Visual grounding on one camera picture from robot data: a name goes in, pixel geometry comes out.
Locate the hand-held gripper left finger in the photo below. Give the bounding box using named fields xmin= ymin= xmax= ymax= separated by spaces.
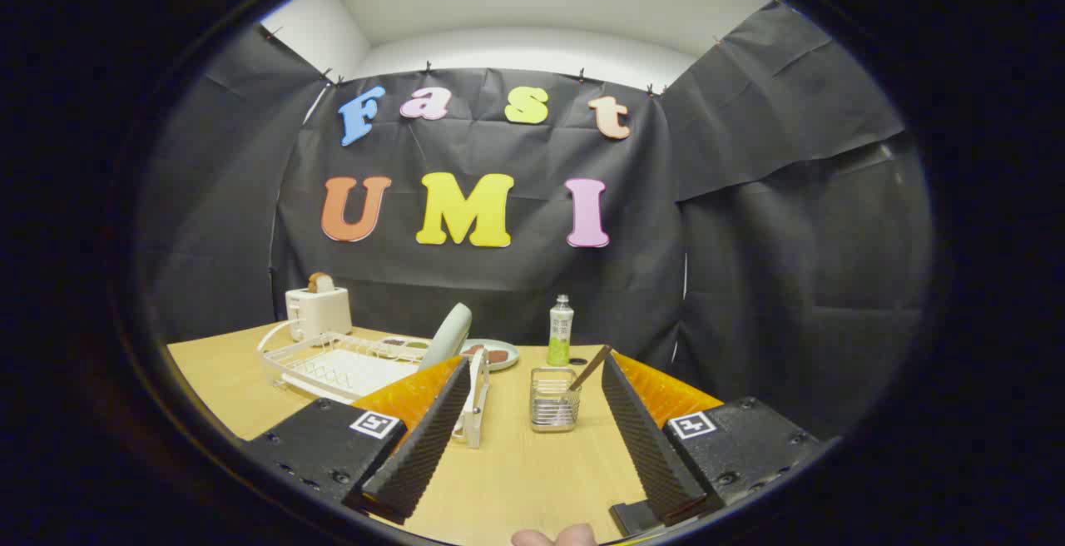
xmin=244 ymin=355 xmax=473 ymax=526

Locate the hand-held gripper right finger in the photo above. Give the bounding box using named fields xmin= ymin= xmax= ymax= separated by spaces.
xmin=601 ymin=351 xmax=825 ymax=539

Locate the brown-handled metal spoon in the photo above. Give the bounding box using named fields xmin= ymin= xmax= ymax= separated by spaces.
xmin=568 ymin=345 xmax=613 ymax=393

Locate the white wire dish rack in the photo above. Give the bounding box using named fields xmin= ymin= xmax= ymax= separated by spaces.
xmin=260 ymin=331 xmax=492 ymax=449

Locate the metal wire basket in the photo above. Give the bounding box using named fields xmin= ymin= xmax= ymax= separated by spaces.
xmin=530 ymin=367 xmax=582 ymax=433

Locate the pale green plate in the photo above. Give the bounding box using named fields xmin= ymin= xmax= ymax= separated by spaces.
xmin=419 ymin=303 xmax=473 ymax=370

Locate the round dish with food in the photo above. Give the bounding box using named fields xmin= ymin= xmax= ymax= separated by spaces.
xmin=459 ymin=339 xmax=520 ymax=372

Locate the green label drink bottle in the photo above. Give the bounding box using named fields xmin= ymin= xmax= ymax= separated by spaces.
xmin=547 ymin=295 xmax=575 ymax=367

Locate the white toaster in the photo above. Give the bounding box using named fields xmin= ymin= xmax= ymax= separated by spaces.
xmin=285 ymin=285 xmax=353 ymax=342

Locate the black backdrop cloth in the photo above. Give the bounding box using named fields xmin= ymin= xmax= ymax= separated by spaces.
xmin=137 ymin=1 xmax=933 ymax=443

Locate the white power cable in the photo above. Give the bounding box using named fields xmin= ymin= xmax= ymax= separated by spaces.
xmin=256 ymin=320 xmax=294 ymax=354

